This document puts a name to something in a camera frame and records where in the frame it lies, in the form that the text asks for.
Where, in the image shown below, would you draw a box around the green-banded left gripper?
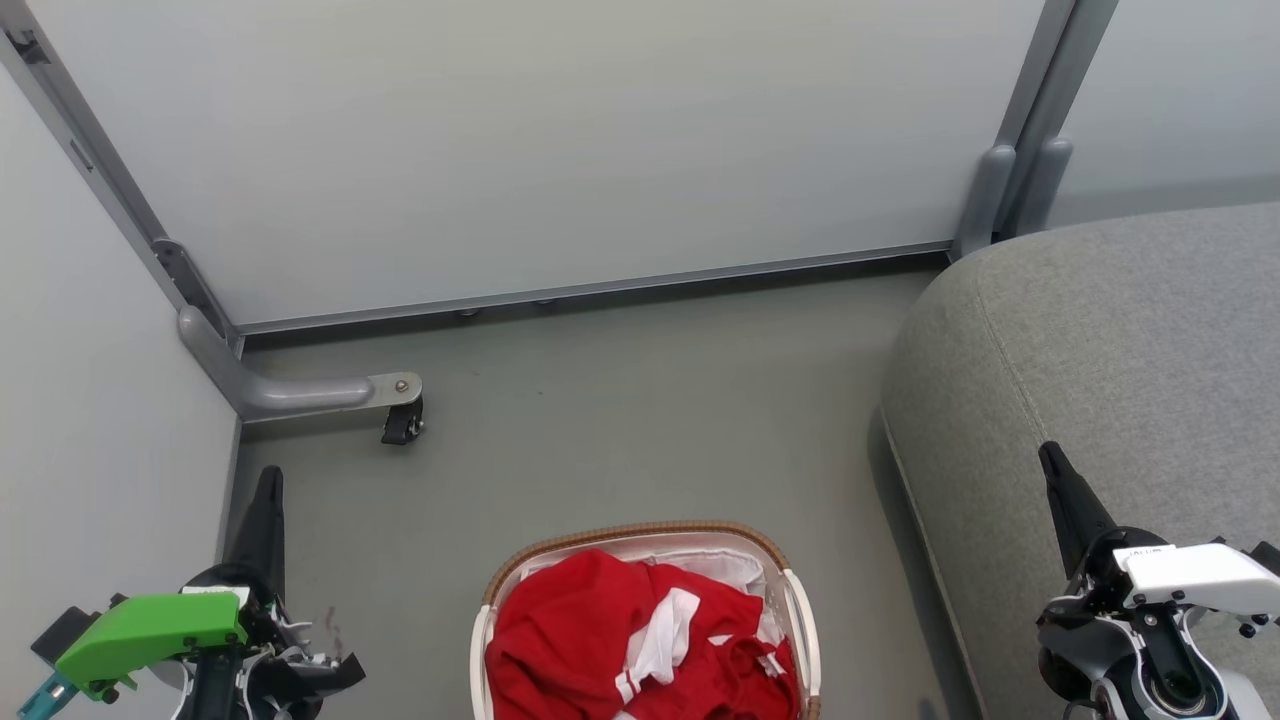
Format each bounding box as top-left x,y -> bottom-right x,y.
30,465 -> 288,703

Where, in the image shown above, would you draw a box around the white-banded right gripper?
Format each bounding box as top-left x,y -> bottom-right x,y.
1038,442 -> 1280,638

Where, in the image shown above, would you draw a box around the red shorts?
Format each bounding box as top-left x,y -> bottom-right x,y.
485,548 -> 701,720

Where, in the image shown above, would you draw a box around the red and white jersey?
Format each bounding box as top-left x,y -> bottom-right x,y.
610,585 -> 801,720

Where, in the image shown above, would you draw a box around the grey fabric sofa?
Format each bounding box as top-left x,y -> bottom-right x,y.
880,202 -> 1280,720

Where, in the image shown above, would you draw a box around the grey partition foot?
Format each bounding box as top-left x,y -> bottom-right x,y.
178,305 -> 424,423

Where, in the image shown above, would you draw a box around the black caster wheel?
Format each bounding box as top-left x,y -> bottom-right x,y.
381,397 -> 426,446

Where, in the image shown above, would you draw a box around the white basket liner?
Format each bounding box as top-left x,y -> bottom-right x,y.
520,533 -> 793,646

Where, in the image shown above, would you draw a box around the white wicker-rimmed laundry basket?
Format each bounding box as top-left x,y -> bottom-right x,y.
468,520 -> 823,720

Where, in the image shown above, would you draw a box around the grey double partition post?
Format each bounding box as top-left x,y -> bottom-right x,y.
952,0 -> 1119,263

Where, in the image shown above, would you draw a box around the grey slanted partition post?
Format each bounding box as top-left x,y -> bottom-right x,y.
0,0 -> 244,356

